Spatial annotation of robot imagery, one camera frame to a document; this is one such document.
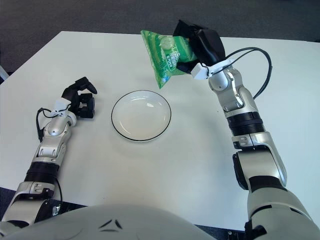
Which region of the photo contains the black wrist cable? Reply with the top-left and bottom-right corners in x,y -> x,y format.
212,47 -> 273,101
36,102 -> 70,143

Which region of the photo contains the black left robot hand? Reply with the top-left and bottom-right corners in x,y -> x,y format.
61,76 -> 98,119

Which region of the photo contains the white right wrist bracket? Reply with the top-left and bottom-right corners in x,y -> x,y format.
191,57 -> 236,81

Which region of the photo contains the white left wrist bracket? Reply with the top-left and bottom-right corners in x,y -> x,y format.
51,99 -> 71,118

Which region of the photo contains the grey robot torso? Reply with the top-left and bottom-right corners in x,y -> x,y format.
0,202 -> 248,240

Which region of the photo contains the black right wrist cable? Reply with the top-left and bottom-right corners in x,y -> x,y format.
212,47 -> 273,101

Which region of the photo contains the green potato chips bag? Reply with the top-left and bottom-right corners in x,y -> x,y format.
140,29 -> 198,90

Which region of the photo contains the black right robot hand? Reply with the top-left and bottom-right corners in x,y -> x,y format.
173,19 -> 227,75

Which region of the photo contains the white plate with black rim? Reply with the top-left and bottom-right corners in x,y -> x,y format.
111,89 -> 173,143

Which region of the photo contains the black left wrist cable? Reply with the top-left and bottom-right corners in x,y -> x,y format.
36,102 -> 70,143

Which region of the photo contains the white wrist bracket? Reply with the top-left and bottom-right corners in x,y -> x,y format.
191,57 -> 236,81
51,99 -> 71,118

